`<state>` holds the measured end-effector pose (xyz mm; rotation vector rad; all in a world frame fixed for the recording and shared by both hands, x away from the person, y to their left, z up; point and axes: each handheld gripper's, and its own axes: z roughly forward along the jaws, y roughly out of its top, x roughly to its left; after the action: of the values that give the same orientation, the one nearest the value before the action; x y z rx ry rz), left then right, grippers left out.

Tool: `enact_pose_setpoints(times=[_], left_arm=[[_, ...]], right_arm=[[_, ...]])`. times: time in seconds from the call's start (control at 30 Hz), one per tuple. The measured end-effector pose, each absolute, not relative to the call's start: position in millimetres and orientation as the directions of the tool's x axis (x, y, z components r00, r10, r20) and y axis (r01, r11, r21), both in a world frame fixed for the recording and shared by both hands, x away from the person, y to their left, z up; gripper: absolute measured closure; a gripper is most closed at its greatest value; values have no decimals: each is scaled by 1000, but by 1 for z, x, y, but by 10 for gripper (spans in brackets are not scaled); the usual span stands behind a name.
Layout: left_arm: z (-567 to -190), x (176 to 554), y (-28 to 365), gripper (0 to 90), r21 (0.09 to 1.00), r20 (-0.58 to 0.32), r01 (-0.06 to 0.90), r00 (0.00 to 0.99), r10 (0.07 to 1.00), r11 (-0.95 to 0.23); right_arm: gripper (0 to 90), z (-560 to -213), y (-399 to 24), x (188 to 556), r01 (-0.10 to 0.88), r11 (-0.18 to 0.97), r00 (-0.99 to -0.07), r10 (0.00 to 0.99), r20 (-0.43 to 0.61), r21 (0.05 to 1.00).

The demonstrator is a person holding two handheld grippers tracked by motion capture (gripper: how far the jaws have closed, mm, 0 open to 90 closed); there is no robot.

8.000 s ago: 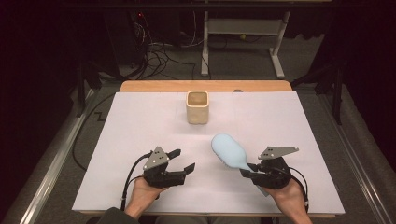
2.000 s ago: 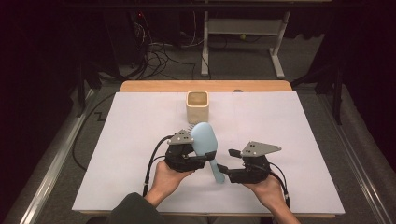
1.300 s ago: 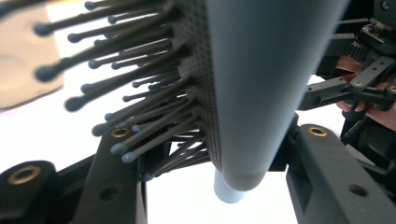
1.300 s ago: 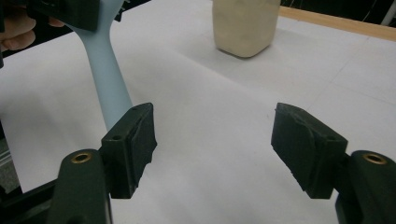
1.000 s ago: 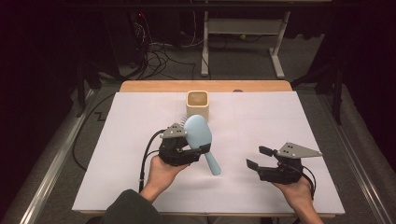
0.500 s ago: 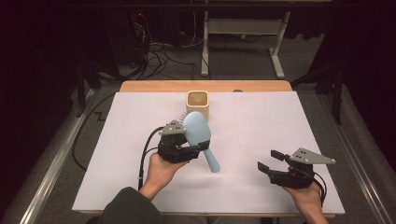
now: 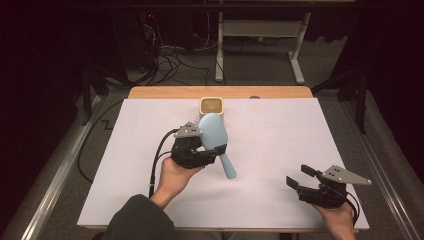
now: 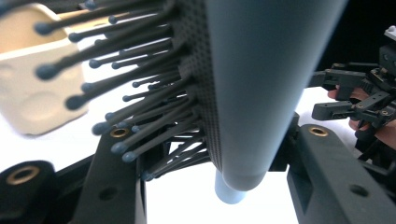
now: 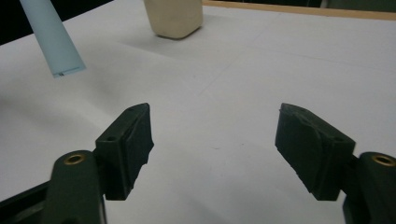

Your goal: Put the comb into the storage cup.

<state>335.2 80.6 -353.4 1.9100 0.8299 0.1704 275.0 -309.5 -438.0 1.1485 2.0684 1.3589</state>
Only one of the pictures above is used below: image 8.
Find beige square cup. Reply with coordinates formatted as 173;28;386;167
0;3;106;137

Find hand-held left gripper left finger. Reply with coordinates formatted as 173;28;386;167
73;127;148;224

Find light blue hairbrush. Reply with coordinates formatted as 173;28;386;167
0;0;349;205

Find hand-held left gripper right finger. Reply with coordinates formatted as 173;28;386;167
286;124;396;224

